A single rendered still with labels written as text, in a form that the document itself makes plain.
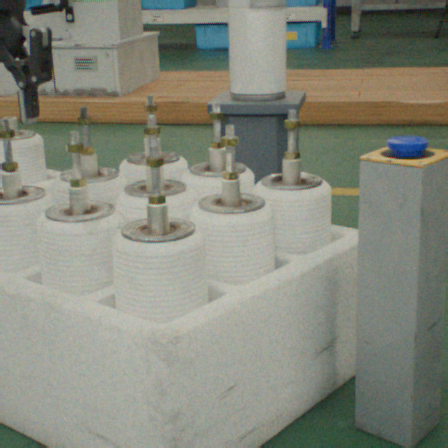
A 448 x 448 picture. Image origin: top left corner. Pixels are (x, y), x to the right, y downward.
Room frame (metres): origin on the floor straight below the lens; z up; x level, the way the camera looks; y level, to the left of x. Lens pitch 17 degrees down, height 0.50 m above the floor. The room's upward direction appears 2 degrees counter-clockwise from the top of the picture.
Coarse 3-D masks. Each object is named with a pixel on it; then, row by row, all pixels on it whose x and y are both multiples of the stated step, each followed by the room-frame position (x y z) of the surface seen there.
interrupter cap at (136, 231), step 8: (128, 224) 0.79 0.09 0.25; (136, 224) 0.79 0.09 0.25; (144, 224) 0.79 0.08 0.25; (176, 224) 0.79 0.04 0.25; (184, 224) 0.79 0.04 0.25; (192, 224) 0.78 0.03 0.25; (128, 232) 0.77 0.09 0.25; (136, 232) 0.76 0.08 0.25; (144, 232) 0.77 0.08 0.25; (168, 232) 0.77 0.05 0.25; (176, 232) 0.76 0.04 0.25; (184, 232) 0.76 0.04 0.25; (192, 232) 0.76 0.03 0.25; (136, 240) 0.74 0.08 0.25; (144, 240) 0.74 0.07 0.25; (152, 240) 0.74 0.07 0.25; (160, 240) 0.74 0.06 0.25; (168, 240) 0.74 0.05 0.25; (176, 240) 0.74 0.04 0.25
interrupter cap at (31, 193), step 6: (24, 186) 0.96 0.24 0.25; (30, 186) 0.96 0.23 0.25; (36, 186) 0.95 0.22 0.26; (0, 192) 0.94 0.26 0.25; (24, 192) 0.94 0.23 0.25; (30, 192) 0.93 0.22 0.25; (36, 192) 0.93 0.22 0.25; (42, 192) 0.93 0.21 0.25; (0, 198) 0.92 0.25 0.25; (18, 198) 0.90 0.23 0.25; (24, 198) 0.91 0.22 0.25; (30, 198) 0.90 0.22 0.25; (36, 198) 0.91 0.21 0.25; (0, 204) 0.89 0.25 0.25; (6, 204) 0.89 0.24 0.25; (12, 204) 0.89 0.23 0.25
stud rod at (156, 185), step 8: (152, 144) 0.77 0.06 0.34; (152, 152) 0.77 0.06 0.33; (152, 168) 0.77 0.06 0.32; (160, 168) 0.77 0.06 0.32; (152, 176) 0.77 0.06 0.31; (160, 176) 0.77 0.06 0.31; (152, 184) 0.77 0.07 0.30; (160, 184) 0.77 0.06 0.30; (152, 192) 0.77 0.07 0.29; (160, 192) 0.77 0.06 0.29
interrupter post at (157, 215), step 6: (150, 204) 0.77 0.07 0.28; (162, 204) 0.77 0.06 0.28; (150, 210) 0.77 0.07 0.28; (156, 210) 0.76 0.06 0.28; (162, 210) 0.77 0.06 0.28; (150, 216) 0.77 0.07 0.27; (156, 216) 0.76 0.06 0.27; (162, 216) 0.77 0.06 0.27; (150, 222) 0.77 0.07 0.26; (156, 222) 0.76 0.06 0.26; (162, 222) 0.77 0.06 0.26; (168, 222) 0.77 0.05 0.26; (150, 228) 0.77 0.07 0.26; (156, 228) 0.76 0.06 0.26; (162, 228) 0.76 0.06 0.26; (168, 228) 0.77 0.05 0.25
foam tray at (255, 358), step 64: (320, 256) 0.88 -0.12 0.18; (0, 320) 0.83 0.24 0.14; (64, 320) 0.76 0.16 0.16; (128, 320) 0.72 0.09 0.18; (192, 320) 0.71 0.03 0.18; (256, 320) 0.77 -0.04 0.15; (320, 320) 0.86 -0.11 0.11; (0, 384) 0.84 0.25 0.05; (64, 384) 0.76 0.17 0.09; (128, 384) 0.70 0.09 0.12; (192, 384) 0.69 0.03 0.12; (256, 384) 0.77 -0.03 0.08; (320, 384) 0.87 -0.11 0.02
